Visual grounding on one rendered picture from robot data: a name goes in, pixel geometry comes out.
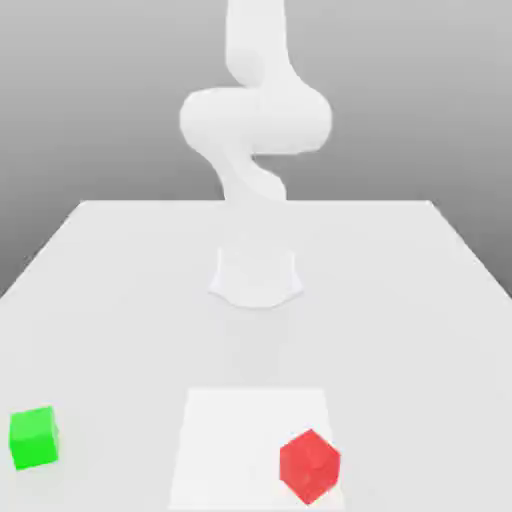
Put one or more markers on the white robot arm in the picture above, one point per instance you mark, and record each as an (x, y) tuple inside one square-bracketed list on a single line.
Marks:
[(256, 120)]

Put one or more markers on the small red cube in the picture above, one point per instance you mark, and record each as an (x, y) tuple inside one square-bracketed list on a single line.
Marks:
[(310, 466)]

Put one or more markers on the small green cube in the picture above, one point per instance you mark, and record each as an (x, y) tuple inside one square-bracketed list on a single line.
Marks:
[(34, 438)]

